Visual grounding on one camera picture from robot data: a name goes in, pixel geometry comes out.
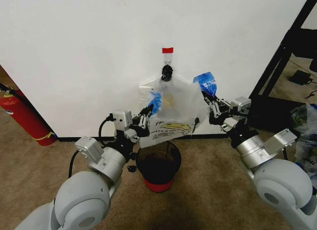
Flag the black metal frame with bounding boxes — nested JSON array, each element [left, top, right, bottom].
[[247, 0, 317, 131]]

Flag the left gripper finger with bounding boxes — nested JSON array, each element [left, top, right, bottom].
[[138, 110, 155, 129], [134, 103, 156, 121]]

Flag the red fire extinguisher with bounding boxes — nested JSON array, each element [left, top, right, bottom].
[[0, 90, 57, 147]]

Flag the black pedal cable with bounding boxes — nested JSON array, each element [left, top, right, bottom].
[[304, 86, 317, 100]]

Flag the black baseboard strip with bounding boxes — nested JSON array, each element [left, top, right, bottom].
[[56, 133, 229, 142]]

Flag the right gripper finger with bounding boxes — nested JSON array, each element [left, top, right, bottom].
[[201, 90, 218, 120], [210, 95, 230, 115]]

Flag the clear garbage bag blue handles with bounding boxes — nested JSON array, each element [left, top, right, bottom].
[[138, 71, 219, 149]]

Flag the black extinguisher hose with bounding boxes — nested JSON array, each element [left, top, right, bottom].
[[0, 82, 31, 110]]

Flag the printed plastic bag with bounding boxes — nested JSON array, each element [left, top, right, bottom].
[[290, 102, 317, 182]]

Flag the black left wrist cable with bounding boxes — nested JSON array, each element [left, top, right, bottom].
[[68, 113, 117, 179]]

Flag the black foot pedal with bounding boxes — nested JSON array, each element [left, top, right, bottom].
[[288, 69, 315, 87]]

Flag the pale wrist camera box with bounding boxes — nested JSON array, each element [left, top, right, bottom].
[[112, 109, 134, 130], [231, 97, 252, 115]]

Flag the black mesh trash bin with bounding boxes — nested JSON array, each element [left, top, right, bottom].
[[135, 139, 182, 193]]

